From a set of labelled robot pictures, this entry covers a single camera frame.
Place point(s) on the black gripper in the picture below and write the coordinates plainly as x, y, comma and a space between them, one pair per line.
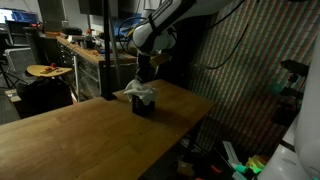
144, 68

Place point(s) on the grey-white cloth towel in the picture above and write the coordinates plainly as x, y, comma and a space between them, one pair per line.
141, 90

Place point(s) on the black perforated box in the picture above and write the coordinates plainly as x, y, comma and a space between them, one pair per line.
142, 107

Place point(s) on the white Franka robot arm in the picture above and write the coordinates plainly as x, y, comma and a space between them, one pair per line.
160, 28

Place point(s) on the black vertical pole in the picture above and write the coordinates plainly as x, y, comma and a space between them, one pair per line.
107, 50

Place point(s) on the wooden top workbench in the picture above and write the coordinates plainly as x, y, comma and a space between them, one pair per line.
86, 63

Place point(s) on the small red object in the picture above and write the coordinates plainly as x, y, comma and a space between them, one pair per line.
53, 65

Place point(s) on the round wooden stool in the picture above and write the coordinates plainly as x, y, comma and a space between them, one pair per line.
46, 70

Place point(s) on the black bin bag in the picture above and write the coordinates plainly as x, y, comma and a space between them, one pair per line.
43, 96

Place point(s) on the lit blue computer screen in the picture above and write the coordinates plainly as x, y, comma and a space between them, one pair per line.
18, 16

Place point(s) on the green yellow plastic tool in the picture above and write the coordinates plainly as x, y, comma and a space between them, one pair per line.
255, 165

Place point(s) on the white robot housing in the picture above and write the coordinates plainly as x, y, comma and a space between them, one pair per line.
306, 133

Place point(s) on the tan wrist camera block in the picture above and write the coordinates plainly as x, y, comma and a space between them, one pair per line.
160, 60

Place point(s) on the black camera on stand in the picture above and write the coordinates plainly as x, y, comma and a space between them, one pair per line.
295, 71

